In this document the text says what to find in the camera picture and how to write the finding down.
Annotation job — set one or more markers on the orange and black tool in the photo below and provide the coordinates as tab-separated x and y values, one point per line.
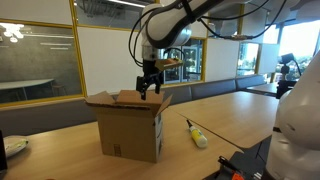
231	170

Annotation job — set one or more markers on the black camera on tripod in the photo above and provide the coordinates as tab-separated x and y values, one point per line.
285	71

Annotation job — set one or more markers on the stool behind glass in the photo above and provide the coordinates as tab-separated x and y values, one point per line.
59	88

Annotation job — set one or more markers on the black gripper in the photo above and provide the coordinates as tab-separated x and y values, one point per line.
151	68

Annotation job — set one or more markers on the dark grey mat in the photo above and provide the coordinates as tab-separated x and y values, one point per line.
248	161

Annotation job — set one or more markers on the open cardboard shipping box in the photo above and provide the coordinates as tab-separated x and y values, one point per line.
130	133

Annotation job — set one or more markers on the white table behind glass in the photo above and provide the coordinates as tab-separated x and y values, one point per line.
23	83

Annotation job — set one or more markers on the grey upholstered bench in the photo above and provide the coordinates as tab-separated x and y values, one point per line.
213	87

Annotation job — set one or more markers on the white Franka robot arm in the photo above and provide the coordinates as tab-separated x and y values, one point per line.
166	23

